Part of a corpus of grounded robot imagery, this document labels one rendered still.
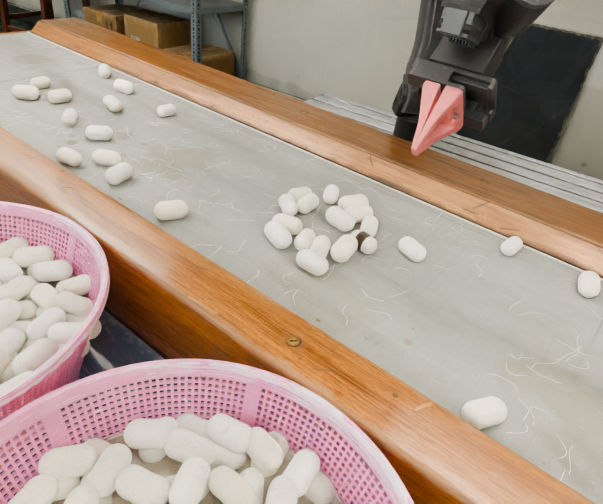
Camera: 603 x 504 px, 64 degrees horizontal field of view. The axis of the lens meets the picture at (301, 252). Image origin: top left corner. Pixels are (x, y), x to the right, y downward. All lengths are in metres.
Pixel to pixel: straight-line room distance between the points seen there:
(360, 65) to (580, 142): 1.13
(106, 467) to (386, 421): 0.17
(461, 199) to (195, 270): 0.36
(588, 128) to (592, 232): 1.88
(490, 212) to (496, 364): 0.24
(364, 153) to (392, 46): 2.00
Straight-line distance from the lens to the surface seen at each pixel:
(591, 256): 0.62
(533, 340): 0.48
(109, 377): 0.34
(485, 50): 0.62
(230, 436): 0.34
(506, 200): 0.65
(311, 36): 2.90
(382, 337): 0.42
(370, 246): 0.50
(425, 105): 0.59
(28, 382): 0.35
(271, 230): 0.49
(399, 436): 0.33
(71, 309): 0.44
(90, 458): 0.34
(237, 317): 0.38
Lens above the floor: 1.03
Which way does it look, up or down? 35 degrees down
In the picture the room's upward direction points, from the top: 8 degrees clockwise
